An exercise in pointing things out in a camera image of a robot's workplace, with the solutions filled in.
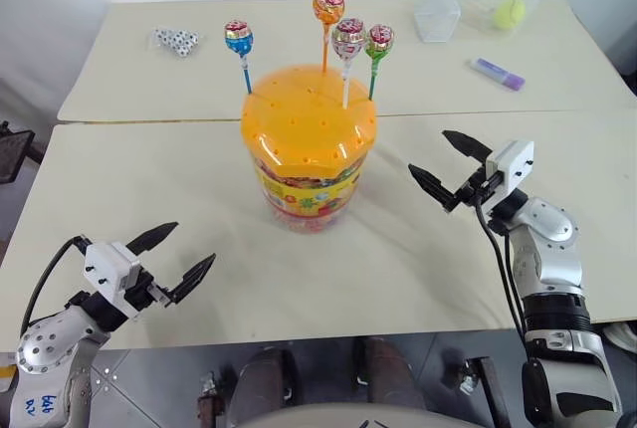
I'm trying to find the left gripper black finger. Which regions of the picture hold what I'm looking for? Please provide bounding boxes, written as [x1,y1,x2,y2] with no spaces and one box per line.
[123,221,180,256]
[167,252,217,307]

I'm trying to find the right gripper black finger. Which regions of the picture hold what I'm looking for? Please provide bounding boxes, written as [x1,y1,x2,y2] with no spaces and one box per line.
[442,129,495,163]
[407,163,457,208]

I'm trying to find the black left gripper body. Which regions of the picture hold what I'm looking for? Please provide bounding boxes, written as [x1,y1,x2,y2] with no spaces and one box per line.
[123,272,178,320]

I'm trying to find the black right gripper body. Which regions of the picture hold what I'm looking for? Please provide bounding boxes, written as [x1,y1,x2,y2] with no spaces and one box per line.
[441,162,503,213]

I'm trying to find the green-wrapped lollipop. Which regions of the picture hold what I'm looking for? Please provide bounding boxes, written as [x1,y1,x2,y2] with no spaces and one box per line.
[363,23,397,102]

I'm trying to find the orange-lidded lollipop jar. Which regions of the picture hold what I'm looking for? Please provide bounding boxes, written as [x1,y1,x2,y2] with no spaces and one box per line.
[240,63,379,234]

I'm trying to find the silver-wrapped lollipop white stick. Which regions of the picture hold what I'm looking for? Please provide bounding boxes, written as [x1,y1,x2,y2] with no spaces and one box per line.
[330,17,368,110]

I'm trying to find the orange-wrapped lollipop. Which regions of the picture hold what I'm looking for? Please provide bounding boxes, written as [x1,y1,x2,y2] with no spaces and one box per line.
[312,0,347,74]

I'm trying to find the blue-wrapped lollipop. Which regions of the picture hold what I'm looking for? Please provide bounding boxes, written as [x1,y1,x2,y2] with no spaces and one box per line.
[223,19,256,96]

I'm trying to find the purple and white marker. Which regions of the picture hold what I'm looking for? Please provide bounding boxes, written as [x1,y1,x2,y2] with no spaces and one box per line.
[466,57,527,92]

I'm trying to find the dark brown rounded shape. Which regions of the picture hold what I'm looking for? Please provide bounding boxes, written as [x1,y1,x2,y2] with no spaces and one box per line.
[232,345,301,425]
[354,336,430,410]

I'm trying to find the rusty metal table leg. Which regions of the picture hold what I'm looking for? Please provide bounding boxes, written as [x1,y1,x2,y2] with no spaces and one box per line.
[459,356,510,428]
[197,370,236,428]

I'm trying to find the clear plastic box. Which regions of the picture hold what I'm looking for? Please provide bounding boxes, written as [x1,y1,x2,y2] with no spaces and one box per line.
[413,0,462,45]

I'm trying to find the clear plastic cup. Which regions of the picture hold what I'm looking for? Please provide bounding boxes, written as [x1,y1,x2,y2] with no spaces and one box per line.
[460,0,548,39]

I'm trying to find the yellow-green tennis ball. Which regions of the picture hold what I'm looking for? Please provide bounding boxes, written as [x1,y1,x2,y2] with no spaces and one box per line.
[492,0,527,31]

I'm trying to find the black framed object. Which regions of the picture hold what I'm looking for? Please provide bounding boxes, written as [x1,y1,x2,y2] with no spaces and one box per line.
[0,120,44,185]

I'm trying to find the bag of soccer-ball candies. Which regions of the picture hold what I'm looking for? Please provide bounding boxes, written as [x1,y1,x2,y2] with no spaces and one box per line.
[147,27,201,59]

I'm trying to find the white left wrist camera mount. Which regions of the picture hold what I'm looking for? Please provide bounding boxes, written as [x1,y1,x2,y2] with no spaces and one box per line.
[83,241,145,321]

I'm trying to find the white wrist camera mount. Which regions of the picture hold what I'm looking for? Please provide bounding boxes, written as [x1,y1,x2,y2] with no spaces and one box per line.
[83,241,145,321]
[485,139,536,200]

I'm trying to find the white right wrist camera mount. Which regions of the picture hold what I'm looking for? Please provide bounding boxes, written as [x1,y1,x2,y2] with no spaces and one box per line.
[485,139,536,200]

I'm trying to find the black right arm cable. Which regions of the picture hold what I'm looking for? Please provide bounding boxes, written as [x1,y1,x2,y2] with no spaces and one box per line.
[475,201,531,349]

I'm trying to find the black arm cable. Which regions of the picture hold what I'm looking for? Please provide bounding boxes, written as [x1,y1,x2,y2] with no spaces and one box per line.
[20,235,94,334]
[475,201,531,349]

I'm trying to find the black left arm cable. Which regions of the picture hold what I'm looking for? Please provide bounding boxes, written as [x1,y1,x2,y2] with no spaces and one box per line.
[20,235,94,334]

